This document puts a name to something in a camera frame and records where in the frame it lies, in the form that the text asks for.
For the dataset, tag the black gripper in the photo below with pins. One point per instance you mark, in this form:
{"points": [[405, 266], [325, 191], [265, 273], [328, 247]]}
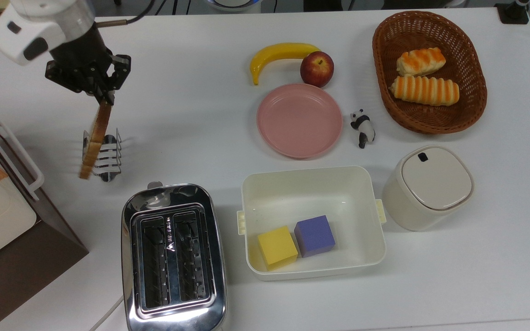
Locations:
{"points": [[85, 55]]}

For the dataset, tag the brown bread slice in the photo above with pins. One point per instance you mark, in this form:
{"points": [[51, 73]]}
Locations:
{"points": [[95, 138]]}

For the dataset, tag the chrome and cream toaster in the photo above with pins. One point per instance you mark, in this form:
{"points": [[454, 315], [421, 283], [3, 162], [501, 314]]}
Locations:
{"points": [[173, 317]]}

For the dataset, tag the short orange glazed bread roll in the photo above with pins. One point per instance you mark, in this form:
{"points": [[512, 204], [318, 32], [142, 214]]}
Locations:
{"points": [[420, 62]]}

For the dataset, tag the long striped bread roll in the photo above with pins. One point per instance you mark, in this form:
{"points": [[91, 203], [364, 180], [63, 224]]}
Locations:
{"points": [[423, 90]]}

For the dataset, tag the yellow banana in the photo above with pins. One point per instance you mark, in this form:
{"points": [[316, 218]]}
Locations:
{"points": [[279, 51]]}

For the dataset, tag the pink plate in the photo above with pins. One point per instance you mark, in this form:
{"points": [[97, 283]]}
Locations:
{"points": [[299, 120]]}

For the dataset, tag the red apple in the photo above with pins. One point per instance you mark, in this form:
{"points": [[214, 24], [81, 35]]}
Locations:
{"points": [[317, 69]]}

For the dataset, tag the cream plastic container box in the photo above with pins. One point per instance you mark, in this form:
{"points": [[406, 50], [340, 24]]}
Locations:
{"points": [[311, 193]]}

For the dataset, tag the yellow foam cube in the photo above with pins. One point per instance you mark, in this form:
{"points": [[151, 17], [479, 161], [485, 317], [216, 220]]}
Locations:
{"points": [[278, 247]]}

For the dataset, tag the purple foam cube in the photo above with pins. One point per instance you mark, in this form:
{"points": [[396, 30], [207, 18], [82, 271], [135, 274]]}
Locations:
{"points": [[314, 235]]}

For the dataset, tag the panda figurine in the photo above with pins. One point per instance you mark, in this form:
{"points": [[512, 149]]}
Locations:
{"points": [[364, 126]]}

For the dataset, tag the brown wicker basket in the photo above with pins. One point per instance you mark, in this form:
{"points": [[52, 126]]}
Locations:
{"points": [[384, 55]]}

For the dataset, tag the cream lidded desktop bin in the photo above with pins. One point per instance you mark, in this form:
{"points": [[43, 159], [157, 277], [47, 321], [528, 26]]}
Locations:
{"points": [[430, 184]]}

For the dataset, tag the black camera stand base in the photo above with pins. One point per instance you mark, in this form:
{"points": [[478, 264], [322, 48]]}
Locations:
{"points": [[513, 11]]}

